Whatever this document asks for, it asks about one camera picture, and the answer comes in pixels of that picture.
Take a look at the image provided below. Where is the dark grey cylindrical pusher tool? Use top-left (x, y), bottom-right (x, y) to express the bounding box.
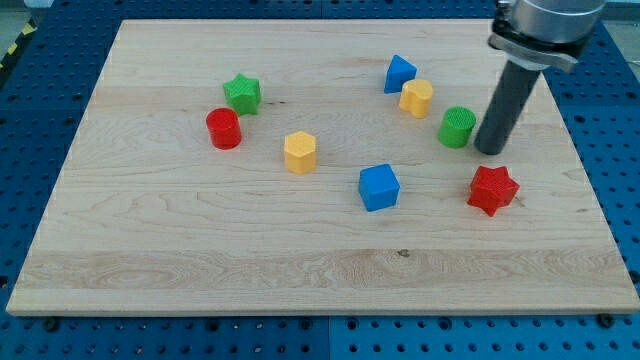
top-left (474, 61), bottom-right (541, 155)

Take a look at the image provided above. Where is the green cylinder block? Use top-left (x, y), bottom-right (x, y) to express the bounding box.
top-left (437, 106), bottom-right (476, 149)

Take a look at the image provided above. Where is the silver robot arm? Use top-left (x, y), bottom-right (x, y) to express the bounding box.
top-left (474, 0), bottom-right (605, 155)

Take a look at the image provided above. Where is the yellow heart block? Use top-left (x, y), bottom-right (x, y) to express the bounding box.
top-left (399, 79), bottom-right (434, 119)

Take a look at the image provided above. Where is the red star block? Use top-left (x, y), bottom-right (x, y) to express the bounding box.
top-left (467, 166), bottom-right (520, 217)

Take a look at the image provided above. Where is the blue triangle block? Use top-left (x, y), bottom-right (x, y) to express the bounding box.
top-left (383, 54), bottom-right (418, 94)

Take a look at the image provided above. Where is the blue cube block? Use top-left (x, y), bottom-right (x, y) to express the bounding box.
top-left (358, 164), bottom-right (400, 212)

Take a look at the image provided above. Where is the yellow hexagon block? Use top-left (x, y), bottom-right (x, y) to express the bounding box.
top-left (284, 131), bottom-right (317, 174)

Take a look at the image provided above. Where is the green star block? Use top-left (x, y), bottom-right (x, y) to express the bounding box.
top-left (223, 73), bottom-right (262, 115)

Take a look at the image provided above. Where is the red cylinder block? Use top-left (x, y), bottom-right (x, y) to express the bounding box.
top-left (205, 108), bottom-right (242, 150)

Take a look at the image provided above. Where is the wooden board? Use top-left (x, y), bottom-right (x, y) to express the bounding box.
top-left (7, 19), bottom-right (639, 317)

